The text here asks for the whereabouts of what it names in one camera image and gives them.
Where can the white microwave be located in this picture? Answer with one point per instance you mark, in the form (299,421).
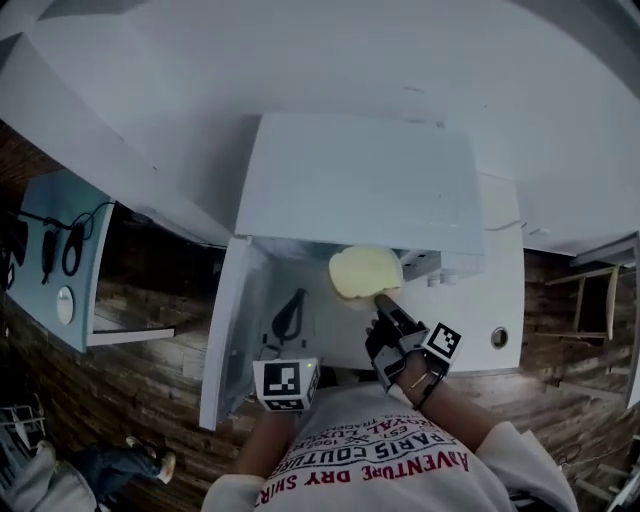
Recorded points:
(360,180)

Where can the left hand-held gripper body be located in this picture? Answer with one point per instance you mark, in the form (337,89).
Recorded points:
(285,382)

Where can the person's white printed shirt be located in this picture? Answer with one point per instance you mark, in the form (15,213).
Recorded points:
(390,460)

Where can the black wrist band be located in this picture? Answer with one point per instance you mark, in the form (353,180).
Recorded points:
(432,387)

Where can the round metal table grommet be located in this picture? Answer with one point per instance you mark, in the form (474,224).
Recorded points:
(499,337)

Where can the black stand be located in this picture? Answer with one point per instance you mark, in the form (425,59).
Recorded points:
(42,219)

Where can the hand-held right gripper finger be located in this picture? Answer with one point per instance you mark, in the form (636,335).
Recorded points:
(382,340)
(395,316)

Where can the person's right forearm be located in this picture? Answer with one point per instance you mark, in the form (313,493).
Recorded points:
(450,410)

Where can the pale yellow dough piece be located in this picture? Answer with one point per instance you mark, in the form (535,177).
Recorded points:
(365,272)

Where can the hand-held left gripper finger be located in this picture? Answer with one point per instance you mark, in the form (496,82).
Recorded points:
(270,320)
(309,325)

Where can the white table with grommet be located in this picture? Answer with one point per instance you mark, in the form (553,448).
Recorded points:
(500,280)

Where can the black handheld device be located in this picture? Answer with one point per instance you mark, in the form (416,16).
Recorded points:
(49,252)

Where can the wooden chair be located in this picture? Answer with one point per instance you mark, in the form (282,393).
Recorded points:
(595,305)

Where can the pale blue table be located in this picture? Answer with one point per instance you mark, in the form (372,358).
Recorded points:
(55,200)

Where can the white round disc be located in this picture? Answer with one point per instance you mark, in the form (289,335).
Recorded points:
(65,305)

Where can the person's left forearm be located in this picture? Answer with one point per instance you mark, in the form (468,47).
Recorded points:
(265,442)

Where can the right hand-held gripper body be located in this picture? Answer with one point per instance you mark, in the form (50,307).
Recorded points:
(444,345)

